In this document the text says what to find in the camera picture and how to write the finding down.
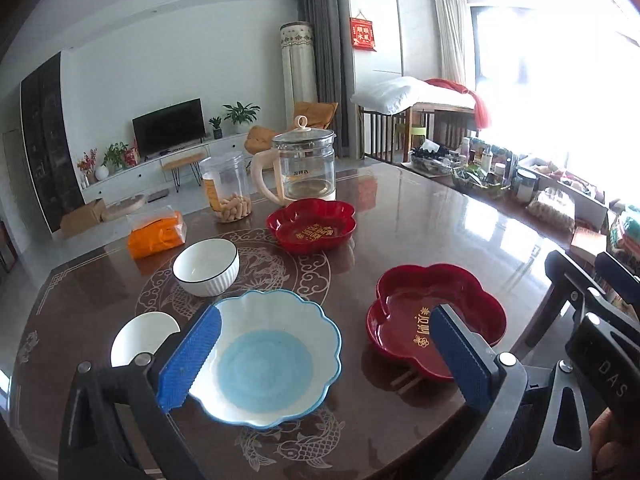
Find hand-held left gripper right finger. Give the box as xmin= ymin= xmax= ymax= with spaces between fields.
xmin=429 ymin=304 xmax=593 ymax=480

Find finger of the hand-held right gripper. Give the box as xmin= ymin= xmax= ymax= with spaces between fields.
xmin=595 ymin=251 xmax=640 ymax=295
xmin=545 ymin=249 xmax=611 ymax=313

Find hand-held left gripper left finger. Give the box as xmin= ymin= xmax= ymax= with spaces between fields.
xmin=59 ymin=304 xmax=223 ymax=480

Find small white plate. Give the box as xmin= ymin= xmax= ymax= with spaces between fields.
xmin=110 ymin=311 xmax=181 ymax=368

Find red flower-shaped plate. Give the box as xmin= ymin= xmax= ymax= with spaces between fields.
xmin=366 ymin=263 xmax=508 ymax=380
xmin=266 ymin=198 xmax=357 ymax=254

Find blue and white scalloped plate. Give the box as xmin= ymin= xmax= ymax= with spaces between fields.
xmin=187 ymin=289 xmax=343 ymax=430

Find white ribbed bowl dark rim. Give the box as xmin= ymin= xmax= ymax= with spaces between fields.
xmin=172 ymin=238 xmax=241 ymax=297

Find person's right hand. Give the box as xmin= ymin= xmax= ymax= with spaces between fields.
xmin=589 ymin=406 xmax=640 ymax=480

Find brown book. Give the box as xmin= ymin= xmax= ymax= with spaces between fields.
xmin=569 ymin=227 xmax=609 ymax=264

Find white storage box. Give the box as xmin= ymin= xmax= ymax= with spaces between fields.
xmin=519 ymin=156 xmax=609 ymax=227

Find jar with white lid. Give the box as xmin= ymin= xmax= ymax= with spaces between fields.
xmin=514 ymin=169 xmax=539 ymax=204

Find orange tissue pack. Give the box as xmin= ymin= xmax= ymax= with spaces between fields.
xmin=126 ymin=209 xmax=187 ymax=260

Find round beige floor cushion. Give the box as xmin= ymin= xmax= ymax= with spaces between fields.
xmin=102 ymin=193 xmax=147 ymax=221

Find clear plastic snack jar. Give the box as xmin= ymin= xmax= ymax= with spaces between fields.
xmin=199 ymin=152 xmax=252 ymax=224

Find cardboard box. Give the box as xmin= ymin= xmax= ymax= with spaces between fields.
xmin=59 ymin=198 xmax=107 ymax=239

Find black tray with clutter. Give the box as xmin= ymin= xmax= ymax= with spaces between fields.
xmin=409 ymin=139 xmax=454 ymax=176

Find white television cabinet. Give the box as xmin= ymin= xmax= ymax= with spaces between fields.
xmin=80 ymin=132 xmax=262 ymax=204

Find red cloth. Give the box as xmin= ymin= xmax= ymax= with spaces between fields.
xmin=424 ymin=77 xmax=494 ymax=130

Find wooden bench with hairpin legs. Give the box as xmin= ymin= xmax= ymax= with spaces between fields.
xmin=160 ymin=152 xmax=207 ymax=194

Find bushy green potted plant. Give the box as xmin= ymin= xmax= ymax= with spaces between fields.
xmin=103 ymin=141 xmax=130 ymax=171

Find red flowers in vase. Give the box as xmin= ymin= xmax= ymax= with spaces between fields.
xmin=77 ymin=148 xmax=99 ymax=189

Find flat screen television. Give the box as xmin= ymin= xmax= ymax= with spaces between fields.
xmin=132 ymin=98 xmax=205 ymax=157

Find large leafy potted plant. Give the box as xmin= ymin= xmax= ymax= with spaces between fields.
xmin=223 ymin=101 xmax=261 ymax=135

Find white pillow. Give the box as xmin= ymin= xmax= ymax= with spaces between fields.
xmin=350 ymin=75 xmax=476 ymax=115

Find white sheer curtain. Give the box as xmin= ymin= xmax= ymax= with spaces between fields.
xmin=433 ymin=0 xmax=469 ymax=91

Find standing air conditioner with cover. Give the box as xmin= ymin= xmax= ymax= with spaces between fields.
xmin=278 ymin=20 xmax=319 ymax=134

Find grey curtain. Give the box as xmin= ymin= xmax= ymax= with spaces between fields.
xmin=298 ymin=0 xmax=351 ymax=159

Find glass kettle with cream handle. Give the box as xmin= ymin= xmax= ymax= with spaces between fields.
xmin=250 ymin=115 xmax=337 ymax=207

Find wooden bed frame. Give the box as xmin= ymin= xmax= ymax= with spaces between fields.
xmin=362 ymin=102 xmax=476 ymax=164

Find dark wall cabinet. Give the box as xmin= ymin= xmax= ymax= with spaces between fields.
xmin=20 ymin=52 xmax=86 ymax=234

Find red wall hanging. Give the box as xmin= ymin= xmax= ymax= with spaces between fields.
xmin=349 ymin=9 xmax=376 ymax=52

